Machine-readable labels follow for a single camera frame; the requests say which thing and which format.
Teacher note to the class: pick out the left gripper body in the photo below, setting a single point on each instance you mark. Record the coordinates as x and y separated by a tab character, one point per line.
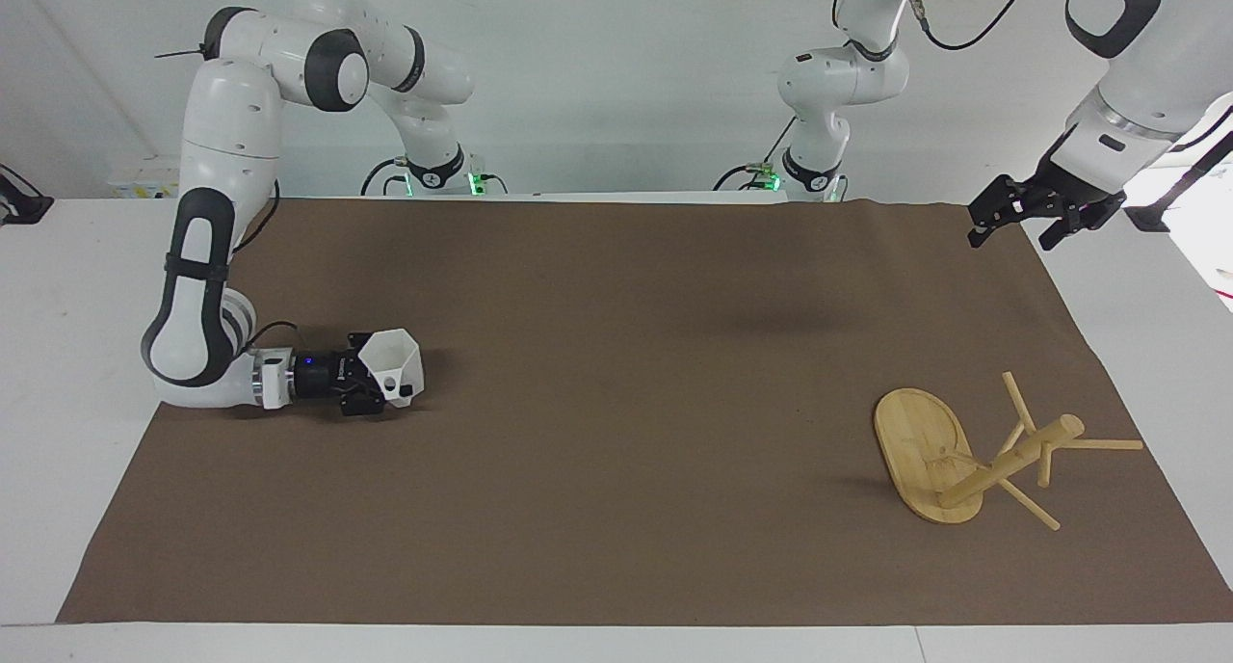
1084	196

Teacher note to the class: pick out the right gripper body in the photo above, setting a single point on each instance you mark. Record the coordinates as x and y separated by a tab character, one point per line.
320	376

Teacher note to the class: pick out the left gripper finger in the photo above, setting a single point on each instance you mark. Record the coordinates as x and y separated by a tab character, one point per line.
997	205
1063	227

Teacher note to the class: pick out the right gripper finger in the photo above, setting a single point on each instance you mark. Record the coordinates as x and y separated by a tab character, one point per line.
358	341
358	403

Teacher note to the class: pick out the white faceted cup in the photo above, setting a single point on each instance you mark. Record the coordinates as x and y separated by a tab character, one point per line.
390	355

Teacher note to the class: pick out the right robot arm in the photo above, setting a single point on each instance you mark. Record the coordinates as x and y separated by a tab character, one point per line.
229	114

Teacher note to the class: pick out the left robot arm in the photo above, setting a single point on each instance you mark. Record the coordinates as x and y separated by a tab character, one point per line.
1151	75

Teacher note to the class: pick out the wooden cup rack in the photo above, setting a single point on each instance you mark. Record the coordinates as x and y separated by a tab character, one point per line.
920	451

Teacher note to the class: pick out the black stand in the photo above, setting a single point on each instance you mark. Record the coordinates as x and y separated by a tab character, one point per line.
1170	196
21	205

